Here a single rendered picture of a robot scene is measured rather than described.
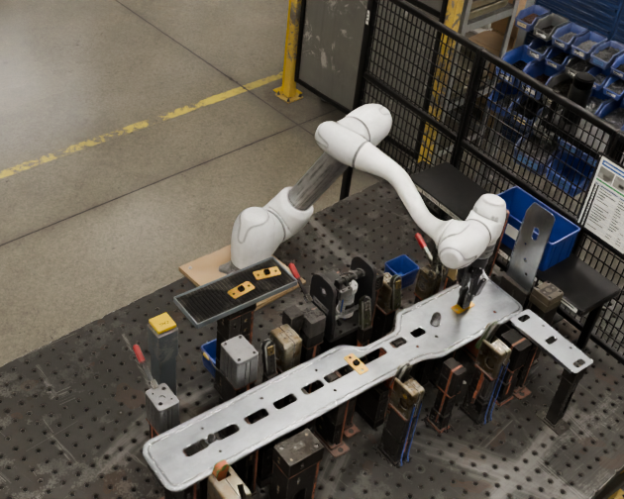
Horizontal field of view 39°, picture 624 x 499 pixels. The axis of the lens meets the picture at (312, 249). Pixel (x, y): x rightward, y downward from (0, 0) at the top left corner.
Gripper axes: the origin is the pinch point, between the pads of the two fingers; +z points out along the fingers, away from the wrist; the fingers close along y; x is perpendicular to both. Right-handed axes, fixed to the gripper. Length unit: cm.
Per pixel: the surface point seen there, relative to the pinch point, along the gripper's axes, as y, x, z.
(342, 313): -18.4, -37.9, 3.2
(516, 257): -2.4, 26.6, -4.0
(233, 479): 18, -104, 0
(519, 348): 22.2, 5.4, 7.5
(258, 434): 5, -87, 6
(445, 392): 17.7, -21.9, 17.0
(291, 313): -21, -57, -4
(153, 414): -16, -109, 5
